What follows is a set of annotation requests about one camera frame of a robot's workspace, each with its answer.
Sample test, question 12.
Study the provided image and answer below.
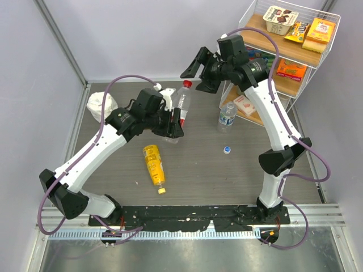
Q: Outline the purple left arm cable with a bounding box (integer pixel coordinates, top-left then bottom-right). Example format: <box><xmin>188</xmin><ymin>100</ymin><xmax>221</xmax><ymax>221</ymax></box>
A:
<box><xmin>37</xmin><ymin>74</ymin><xmax>159</xmax><ymax>245</ymax></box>

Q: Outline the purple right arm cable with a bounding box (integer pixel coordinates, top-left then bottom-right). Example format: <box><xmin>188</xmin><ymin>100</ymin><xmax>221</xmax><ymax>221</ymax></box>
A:
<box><xmin>225</xmin><ymin>27</ymin><xmax>332</xmax><ymax>251</ymax></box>

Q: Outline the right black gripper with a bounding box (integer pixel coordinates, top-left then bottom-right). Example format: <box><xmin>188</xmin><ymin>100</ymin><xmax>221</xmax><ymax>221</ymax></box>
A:
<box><xmin>180</xmin><ymin>48</ymin><xmax>232</xmax><ymax>95</ymax></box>

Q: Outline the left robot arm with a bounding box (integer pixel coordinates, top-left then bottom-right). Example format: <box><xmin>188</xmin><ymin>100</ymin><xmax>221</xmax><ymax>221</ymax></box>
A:
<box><xmin>39</xmin><ymin>88</ymin><xmax>184</xmax><ymax>226</ymax></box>

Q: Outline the crumpled white paper towel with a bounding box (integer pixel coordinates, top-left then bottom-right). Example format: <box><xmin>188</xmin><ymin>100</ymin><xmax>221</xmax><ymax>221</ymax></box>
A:
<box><xmin>86</xmin><ymin>92</ymin><xmax>118</xmax><ymax>123</ymax></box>

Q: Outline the white yogurt cup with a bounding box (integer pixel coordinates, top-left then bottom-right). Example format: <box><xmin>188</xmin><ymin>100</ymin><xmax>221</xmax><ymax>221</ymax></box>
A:
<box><xmin>263</xmin><ymin>6</ymin><xmax>299</xmax><ymax>36</ymax></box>

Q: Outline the red cap clear bottle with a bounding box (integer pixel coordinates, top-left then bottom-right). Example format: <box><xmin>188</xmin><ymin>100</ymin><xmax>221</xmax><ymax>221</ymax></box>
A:
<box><xmin>172</xmin><ymin>86</ymin><xmax>192</xmax><ymax>129</ymax></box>

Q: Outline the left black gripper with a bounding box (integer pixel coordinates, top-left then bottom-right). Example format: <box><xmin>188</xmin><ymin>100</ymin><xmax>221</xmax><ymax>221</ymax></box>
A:
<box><xmin>145</xmin><ymin>105</ymin><xmax>184</xmax><ymax>138</ymax></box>

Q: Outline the white bottle cap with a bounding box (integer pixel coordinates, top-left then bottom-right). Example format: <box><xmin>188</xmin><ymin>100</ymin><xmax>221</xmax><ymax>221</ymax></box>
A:
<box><xmin>223</xmin><ymin>146</ymin><xmax>231</xmax><ymax>154</ymax></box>

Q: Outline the yellow label bottle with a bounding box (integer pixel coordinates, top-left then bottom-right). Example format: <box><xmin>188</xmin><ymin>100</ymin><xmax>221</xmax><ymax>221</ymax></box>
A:
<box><xmin>143</xmin><ymin>144</ymin><xmax>166</xmax><ymax>195</ymax></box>

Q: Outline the blue green box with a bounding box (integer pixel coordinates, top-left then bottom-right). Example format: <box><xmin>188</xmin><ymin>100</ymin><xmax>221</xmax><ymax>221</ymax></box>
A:
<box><xmin>246</xmin><ymin>46</ymin><xmax>275</xmax><ymax>69</ymax></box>

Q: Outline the yellow candy bag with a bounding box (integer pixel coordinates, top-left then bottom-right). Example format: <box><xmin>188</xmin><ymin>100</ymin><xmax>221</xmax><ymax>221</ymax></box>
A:
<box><xmin>284</xmin><ymin>21</ymin><xmax>311</xmax><ymax>44</ymax></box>

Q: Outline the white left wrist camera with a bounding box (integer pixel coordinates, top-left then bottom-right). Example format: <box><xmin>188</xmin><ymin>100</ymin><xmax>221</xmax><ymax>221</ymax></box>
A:
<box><xmin>153</xmin><ymin>83</ymin><xmax>176</xmax><ymax>111</ymax></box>

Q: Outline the orange snack box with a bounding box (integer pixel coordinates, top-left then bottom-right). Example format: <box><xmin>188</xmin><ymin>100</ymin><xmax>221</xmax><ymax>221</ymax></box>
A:
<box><xmin>276</xmin><ymin>58</ymin><xmax>307</xmax><ymax>82</ymax></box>

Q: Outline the white wire shelf rack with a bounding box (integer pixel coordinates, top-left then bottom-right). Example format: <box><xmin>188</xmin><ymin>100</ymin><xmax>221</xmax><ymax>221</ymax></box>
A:
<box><xmin>219</xmin><ymin>1</ymin><xmax>341</xmax><ymax>126</ymax></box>

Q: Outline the clear bottle blue green label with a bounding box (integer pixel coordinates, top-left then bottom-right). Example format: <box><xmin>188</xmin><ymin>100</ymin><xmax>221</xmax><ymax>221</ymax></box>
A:
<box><xmin>217</xmin><ymin>102</ymin><xmax>238</xmax><ymax>133</ymax></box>

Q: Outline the white slotted cable duct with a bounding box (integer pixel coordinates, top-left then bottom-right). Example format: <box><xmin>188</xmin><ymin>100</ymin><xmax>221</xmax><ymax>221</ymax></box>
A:
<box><xmin>48</xmin><ymin>228</ymin><xmax>260</xmax><ymax>240</ymax></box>

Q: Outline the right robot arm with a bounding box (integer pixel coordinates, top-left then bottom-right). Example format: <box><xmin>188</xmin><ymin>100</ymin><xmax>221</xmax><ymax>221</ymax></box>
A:
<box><xmin>180</xmin><ymin>35</ymin><xmax>312</xmax><ymax>224</ymax></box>

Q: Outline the white pink small box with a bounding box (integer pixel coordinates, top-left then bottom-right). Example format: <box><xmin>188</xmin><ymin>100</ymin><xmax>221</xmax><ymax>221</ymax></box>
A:
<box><xmin>233</xmin><ymin>95</ymin><xmax>256</xmax><ymax>116</ymax></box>

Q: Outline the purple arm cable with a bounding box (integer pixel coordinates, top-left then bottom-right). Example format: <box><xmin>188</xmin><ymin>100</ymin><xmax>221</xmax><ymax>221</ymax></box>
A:
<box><xmin>37</xmin><ymin>74</ymin><xmax>159</xmax><ymax>245</ymax></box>
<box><xmin>225</xmin><ymin>27</ymin><xmax>332</xmax><ymax>251</ymax></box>

